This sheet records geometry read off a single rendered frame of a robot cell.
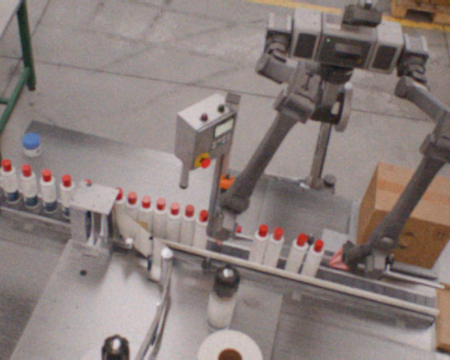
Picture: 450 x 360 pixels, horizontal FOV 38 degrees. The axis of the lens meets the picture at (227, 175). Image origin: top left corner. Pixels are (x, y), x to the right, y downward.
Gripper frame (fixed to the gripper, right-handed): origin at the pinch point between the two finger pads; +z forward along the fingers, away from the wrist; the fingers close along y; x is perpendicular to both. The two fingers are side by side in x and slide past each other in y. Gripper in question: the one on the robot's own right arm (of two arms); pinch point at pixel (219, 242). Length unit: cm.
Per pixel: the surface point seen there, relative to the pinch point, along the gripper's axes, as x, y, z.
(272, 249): 3.3, 18.6, 1.2
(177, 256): 0.7, -14.3, 15.9
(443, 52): 296, 118, 105
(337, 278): 6.9, 44.8, 13.8
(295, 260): 3.1, 27.5, 3.6
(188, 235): 3.9, -11.6, 6.1
